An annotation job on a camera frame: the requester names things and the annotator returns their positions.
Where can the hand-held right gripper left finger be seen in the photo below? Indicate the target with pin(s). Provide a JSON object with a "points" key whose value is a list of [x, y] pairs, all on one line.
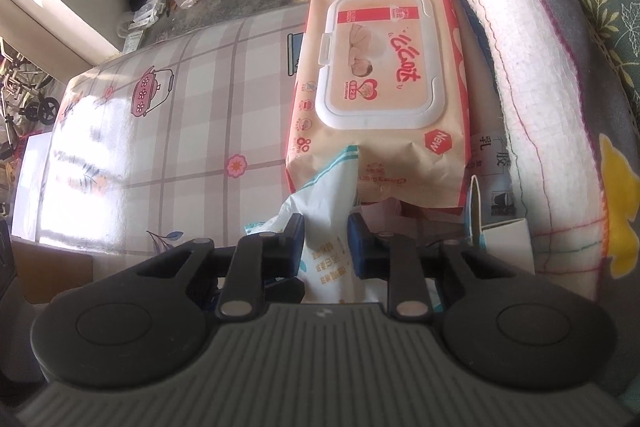
{"points": [[292, 247]]}

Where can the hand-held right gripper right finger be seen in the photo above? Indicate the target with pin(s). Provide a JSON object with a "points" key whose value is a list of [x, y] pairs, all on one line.
{"points": [[359, 247]]}

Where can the white blue plastic packet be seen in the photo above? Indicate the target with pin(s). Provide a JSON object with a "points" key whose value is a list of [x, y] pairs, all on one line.
{"points": [[325, 197]]}

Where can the cardboard box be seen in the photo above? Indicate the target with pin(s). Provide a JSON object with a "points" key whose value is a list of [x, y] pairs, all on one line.
{"points": [[50, 272]]}

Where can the white tube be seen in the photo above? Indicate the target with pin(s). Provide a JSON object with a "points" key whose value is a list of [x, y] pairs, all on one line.
{"points": [[502, 239]]}

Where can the plaid printed bed sheet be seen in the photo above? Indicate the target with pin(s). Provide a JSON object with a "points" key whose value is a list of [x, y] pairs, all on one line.
{"points": [[200, 132]]}

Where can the peach wet wipes pack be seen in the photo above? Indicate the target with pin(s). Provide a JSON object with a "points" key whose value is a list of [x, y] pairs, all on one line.
{"points": [[375, 57]]}

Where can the white rolled towel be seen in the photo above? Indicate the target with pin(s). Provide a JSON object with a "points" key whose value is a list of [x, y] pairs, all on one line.
{"points": [[525, 82]]}

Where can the white board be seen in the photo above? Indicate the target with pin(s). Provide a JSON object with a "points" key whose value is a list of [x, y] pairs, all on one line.
{"points": [[30, 187]]}

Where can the pile of small white packets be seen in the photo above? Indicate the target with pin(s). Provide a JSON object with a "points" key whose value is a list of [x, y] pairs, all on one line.
{"points": [[142, 19]]}

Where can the metal wheeled cart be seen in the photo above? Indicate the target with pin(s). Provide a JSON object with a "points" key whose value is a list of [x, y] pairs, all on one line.
{"points": [[41, 109]]}

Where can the grey leaf-pattern pillow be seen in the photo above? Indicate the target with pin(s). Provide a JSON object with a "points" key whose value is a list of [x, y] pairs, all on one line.
{"points": [[570, 22]]}

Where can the green leaf print pillow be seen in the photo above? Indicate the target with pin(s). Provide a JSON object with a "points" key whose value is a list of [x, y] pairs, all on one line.
{"points": [[605, 7]]}

